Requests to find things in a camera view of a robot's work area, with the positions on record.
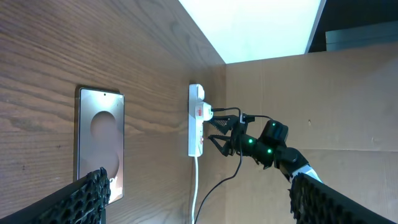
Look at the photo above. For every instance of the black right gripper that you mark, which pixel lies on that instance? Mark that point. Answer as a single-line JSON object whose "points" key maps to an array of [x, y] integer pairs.
{"points": [[233, 144]]}

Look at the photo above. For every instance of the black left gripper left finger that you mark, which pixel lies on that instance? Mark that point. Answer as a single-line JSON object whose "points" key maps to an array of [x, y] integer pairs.
{"points": [[83, 201]]}

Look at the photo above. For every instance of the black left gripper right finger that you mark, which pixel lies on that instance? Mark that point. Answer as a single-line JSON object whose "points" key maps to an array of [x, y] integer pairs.
{"points": [[314, 202]]}

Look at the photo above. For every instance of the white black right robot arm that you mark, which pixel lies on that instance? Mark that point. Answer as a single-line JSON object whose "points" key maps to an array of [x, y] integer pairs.
{"points": [[269, 149]]}

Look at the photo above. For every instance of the white power strip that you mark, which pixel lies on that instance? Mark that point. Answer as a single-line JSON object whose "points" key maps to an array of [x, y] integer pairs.
{"points": [[198, 112]]}

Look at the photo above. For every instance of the brown cardboard side panel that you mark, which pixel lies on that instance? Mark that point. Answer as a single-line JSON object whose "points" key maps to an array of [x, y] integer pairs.
{"points": [[341, 111]]}

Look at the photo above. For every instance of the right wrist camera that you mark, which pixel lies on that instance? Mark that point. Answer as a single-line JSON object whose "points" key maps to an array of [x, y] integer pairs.
{"points": [[247, 118]]}

